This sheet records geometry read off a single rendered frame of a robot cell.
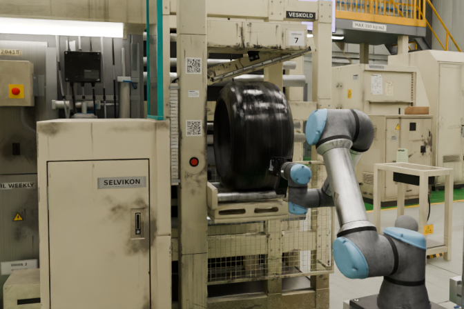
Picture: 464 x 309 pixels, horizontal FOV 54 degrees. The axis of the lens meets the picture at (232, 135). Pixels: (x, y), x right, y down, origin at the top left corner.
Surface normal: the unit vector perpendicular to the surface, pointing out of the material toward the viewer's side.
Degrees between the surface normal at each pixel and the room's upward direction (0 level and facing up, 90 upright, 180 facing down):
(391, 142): 90
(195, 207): 90
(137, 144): 90
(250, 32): 90
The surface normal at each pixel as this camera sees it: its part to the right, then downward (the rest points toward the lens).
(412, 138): 0.41, 0.05
